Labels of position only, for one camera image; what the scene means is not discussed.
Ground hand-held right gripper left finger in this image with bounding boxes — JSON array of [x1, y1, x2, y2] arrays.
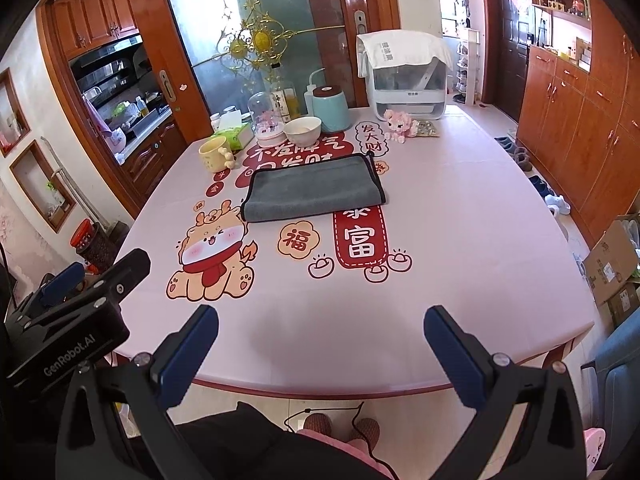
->
[[55, 304, 221, 480]]

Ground yellow mug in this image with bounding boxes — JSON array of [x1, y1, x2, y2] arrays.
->
[[199, 136, 237, 174]]

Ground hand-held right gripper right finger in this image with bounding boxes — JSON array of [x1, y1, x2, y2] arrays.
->
[[423, 305, 589, 480]]

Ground frosted glass sliding door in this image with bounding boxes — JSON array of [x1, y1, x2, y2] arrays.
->
[[157, 0, 372, 128]]

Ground black cable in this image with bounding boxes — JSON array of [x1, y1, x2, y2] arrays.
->
[[284, 401, 396, 480]]

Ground white bowl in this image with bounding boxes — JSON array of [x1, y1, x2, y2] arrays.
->
[[283, 116, 323, 147]]

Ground wooden wall cabinet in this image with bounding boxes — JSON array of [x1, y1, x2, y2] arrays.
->
[[515, 0, 640, 253]]

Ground labelled glass bottle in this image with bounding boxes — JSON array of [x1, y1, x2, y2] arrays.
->
[[269, 61, 293, 124]]

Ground large cardboard box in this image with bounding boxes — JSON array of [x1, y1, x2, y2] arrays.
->
[[581, 216, 640, 307]]

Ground small cardboard box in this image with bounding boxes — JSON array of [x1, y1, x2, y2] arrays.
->
[[596, 281, 640, 342]]

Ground blue chair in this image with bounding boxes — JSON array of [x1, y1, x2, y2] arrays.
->
[[581, 307, 640, 433]]

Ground red bucket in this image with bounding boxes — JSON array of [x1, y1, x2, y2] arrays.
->
[[71, 219, 99, 252]]

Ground white shoe rack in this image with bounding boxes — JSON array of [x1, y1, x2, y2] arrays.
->
[[452, 27, 484, 107]]

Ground white countertop appliance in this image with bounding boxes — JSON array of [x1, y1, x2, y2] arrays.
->
[[356, 31, 454, 122]]

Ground black range hood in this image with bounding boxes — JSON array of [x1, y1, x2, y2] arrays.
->
[[69, 34, 153, 98]]

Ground pink printed tablecloth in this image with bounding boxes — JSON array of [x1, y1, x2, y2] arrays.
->
[[112, 104, 596, 395]]

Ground white slippers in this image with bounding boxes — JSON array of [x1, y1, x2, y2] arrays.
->
[[544, 194, 572, 217]]

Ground person's black trousers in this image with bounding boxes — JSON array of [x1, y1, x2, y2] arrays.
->
[[120, 401, 386, 480]]

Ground wooden wall niche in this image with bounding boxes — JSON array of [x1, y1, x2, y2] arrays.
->
[[9, 139, 77, 234]]

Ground green tissue box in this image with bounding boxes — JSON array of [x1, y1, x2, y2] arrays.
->
[[212, 124, 255, 150]]

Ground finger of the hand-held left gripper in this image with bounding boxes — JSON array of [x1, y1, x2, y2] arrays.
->
[[22, 248, 152, 322], [39, 262, 87, 307]]

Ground wooden kitchen cabinets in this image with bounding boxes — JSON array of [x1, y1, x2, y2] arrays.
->
[[49, 0, 140, 60]]

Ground dark entry door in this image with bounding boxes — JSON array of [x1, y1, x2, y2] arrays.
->
[[492, 0, 535, 122]]

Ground clear glass dome jar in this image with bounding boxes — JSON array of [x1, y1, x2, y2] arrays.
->
[[247, 91, 287, 147]]

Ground person's pink slipper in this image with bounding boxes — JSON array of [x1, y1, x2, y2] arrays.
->
[[350, 417, 381, 443], [299, 412, 335, 438]]

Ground grey towel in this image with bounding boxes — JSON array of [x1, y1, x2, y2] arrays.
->
[[241, 152, 389, 223]]

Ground white cloth cover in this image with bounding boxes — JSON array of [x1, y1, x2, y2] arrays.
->
[[357, 31, 454, 75]]

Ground teal electric kettle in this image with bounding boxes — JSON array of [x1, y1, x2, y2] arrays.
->
[[305, 84, 353, 133]]

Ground pink plush toy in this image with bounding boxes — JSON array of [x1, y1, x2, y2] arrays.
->
[[382, 108, 421, 144]]

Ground gold door ornament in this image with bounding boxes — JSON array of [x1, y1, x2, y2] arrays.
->
[[217, 0, 297, 87]]

